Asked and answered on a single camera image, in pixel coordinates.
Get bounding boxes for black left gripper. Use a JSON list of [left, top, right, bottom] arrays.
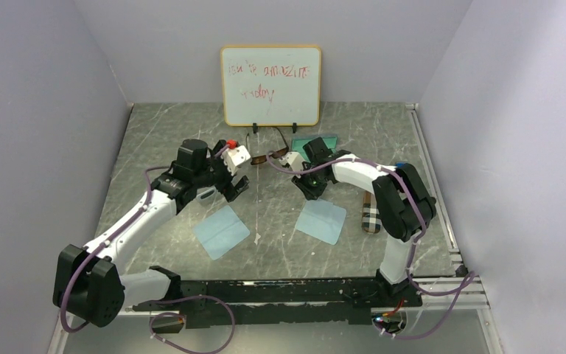
[[193, 140, 248, 201]]

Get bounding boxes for light blue cloth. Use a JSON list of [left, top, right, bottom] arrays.
[[295, 199, 347, 246], [193, 206, 250, 260]]

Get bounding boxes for brown tortoise sunglasses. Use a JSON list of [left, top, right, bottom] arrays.
[[244, 127, 290, 166]]

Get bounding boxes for blue glasses case green lining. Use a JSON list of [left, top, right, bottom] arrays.
[[290, 134, 338, 157]]

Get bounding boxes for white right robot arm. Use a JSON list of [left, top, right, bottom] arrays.
[[282, 137, 437, 306]]

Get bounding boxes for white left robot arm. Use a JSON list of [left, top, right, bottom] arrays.
[[52, 139, 251, 333]]

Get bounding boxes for plaid glasses case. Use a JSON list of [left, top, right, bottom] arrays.
[[361, 192, 382, 234]]

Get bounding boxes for yellow framed whiteboard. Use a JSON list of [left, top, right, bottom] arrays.
[[220, 45, 322, 127]]

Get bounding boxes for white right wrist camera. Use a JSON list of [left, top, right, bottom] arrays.
[[277, 151, 305, 173]]

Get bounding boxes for white frame sunglasses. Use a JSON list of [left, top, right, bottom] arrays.
[[195, 187, 217, 204]]

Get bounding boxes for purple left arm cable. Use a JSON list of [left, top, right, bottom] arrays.
[[60, 144, 237, 354]]

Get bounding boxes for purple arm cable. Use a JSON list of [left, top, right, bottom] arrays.
[[265, 151, 477, 341], [60, 144, 237, 354]]

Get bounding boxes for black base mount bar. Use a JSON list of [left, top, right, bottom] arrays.
[[132, 274, 423, 329]]

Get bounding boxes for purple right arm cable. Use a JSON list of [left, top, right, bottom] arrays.
[[265, 151, 477, 341]]

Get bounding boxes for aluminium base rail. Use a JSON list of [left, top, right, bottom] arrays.
[[46, 103, 503, 354]]

